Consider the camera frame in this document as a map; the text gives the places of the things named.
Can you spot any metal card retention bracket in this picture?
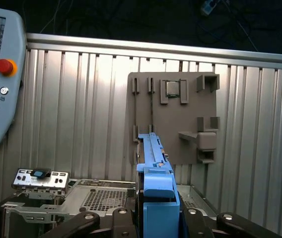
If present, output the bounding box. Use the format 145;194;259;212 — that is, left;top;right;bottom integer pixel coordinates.
11;168;70;199

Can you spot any silver CPU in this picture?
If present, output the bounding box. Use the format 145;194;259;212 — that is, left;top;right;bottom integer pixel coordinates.
165;80;182;99

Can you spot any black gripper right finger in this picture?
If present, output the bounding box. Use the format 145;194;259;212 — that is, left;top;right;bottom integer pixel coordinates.
181;207;282;238

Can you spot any pale blue teach pendant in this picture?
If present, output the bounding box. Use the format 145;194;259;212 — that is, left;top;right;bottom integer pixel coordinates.
0;4;27;147

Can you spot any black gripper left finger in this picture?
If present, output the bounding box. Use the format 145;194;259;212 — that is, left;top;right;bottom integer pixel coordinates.
40;207;137;238

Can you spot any grey power supply unit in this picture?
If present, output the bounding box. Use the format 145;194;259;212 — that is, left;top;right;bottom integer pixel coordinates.
66;179;216;219

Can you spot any grey parts rack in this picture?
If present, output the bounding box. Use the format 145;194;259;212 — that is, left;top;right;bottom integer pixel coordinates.
127;71;221;166

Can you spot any pale blue power strip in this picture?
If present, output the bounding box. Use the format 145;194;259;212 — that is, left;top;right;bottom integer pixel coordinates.
200;0;221;16

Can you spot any hard disk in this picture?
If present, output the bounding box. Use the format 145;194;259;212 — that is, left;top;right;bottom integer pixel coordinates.
136;132;189;238

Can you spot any green RAM stick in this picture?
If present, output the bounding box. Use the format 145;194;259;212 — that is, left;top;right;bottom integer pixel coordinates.
134;85;139;127
149;85;154;126

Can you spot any grey floor cable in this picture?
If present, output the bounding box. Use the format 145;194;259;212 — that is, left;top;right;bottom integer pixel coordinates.
226;0;260;52

